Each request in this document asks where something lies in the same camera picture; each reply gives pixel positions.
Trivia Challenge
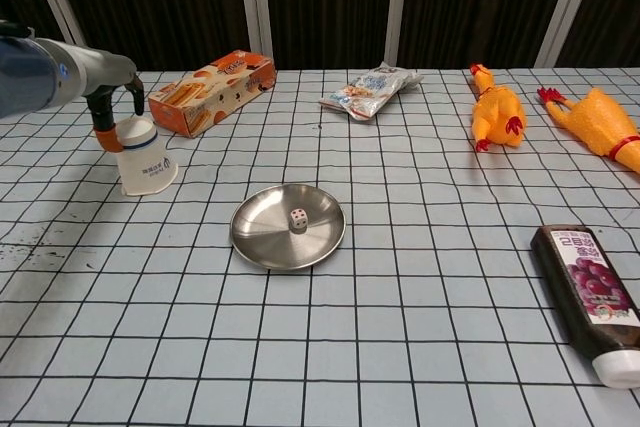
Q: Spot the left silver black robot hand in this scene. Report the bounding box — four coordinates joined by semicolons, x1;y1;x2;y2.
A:
74;46;146;154

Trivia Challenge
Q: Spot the white paper cup blue ring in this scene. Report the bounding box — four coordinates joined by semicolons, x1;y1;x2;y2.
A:
113;114;180;198

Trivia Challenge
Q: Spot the small white die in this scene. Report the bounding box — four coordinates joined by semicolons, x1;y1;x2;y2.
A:
288;207;309;236

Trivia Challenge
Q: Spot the round steel plate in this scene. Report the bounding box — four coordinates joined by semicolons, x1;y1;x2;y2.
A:
229;183;347;273

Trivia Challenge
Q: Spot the orange biscuit box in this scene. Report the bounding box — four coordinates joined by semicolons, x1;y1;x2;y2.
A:
147;49;278;140

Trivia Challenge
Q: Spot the white blue snack bag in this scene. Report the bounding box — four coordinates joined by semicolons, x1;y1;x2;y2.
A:
319;61;424;122

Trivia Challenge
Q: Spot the yellow rubber chicken toy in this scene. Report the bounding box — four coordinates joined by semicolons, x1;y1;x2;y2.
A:
468;62;528;154
536;86;640;176

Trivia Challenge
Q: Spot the light blue checkered tablecloth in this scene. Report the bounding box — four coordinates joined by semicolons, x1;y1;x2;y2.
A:
0;66;640;427

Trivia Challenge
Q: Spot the dark grape sauce bottle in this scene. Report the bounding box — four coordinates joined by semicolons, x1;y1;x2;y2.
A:
529;224;640;389

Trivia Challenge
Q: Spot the white metal frame post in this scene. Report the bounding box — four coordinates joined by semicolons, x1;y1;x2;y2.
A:
384;0;425;71
535;0;605;68
236;0;275;71
23;0;97;73

